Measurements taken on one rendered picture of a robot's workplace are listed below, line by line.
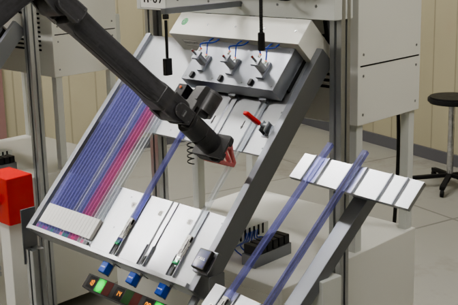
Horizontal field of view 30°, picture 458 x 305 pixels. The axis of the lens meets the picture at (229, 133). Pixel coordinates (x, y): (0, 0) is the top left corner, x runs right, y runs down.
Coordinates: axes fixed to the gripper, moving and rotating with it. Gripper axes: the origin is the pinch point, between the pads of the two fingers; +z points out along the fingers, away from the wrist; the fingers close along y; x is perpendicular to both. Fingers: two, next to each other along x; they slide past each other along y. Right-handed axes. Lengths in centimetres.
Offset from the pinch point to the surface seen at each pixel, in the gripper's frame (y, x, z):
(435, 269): 46, -52, 199
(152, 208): 18.1, 17.3, 0.4
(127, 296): 11.0, 40.7, 1.0
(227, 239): -9.8, 19.1, 1.3
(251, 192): -9.9, 5.9, 1.3
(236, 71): 9.4, -24.2, -4.9
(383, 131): 200, -187, 328
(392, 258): -10, -10, 72
